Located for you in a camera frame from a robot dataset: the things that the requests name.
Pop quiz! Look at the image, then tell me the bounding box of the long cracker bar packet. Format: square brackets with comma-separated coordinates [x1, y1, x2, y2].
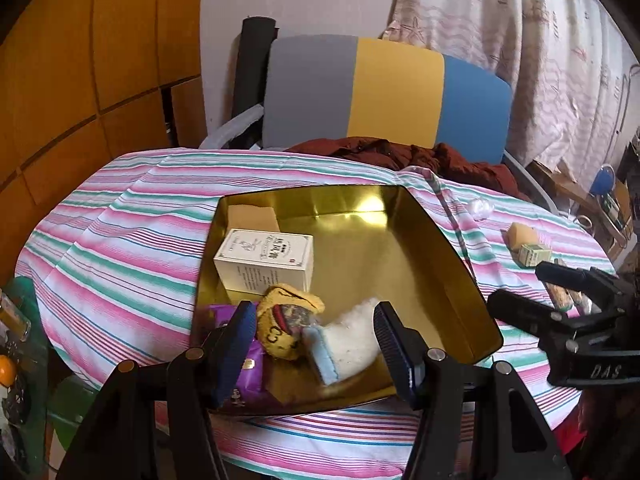
[544, 282, 574, 312]

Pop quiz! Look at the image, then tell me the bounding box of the purple snack packet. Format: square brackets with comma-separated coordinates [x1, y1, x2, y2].
[208, 304, 273, 408]

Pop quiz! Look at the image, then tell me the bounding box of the yellow knitted sock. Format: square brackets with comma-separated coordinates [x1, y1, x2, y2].
[256, 284, 326, 361]

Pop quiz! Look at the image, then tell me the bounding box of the small green white box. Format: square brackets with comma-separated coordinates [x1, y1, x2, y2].
[518, 243, 552, 268]

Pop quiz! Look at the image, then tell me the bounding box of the white fluffy sock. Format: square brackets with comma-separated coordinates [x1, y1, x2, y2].
[302, 298, 380, 386]

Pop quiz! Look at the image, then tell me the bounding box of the white medicine box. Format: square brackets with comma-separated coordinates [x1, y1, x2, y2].
[213, 229, 314, 295]

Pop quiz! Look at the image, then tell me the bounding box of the orange sponge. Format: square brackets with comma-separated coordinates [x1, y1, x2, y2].
[506, 222, 539, 252]

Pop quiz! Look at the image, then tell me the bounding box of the Weidan rice cracker packet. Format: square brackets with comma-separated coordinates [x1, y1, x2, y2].
[568, 290, 601, 315]

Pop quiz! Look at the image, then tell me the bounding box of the wooden side table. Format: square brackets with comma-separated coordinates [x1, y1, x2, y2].
[527, 162, 628, 247]

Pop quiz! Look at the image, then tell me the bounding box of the blue folding chair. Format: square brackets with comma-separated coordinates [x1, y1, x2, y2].
[589, 164, 616, 197]

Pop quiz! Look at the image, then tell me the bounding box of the gold metal tin box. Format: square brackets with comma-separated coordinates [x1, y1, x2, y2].
[191, 184, 505, 417]

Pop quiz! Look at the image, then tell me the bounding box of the dark red jacket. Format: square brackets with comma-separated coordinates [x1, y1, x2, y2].
[286, 136, 529, 202]

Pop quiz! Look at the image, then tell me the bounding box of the pink patterned curtain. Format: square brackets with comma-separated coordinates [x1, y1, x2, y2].
[383, 0, 638, 188]

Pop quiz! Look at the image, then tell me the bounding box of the grey yellow blue chair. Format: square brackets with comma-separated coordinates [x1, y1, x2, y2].
[201, 35, 558, 212]

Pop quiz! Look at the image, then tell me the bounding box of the black rolled mat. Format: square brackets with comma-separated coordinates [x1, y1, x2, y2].
[231, 16, 278, 118]

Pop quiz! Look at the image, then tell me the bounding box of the orange wooden wardrobe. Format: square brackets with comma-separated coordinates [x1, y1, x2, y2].
[1, 0, 206, 280]

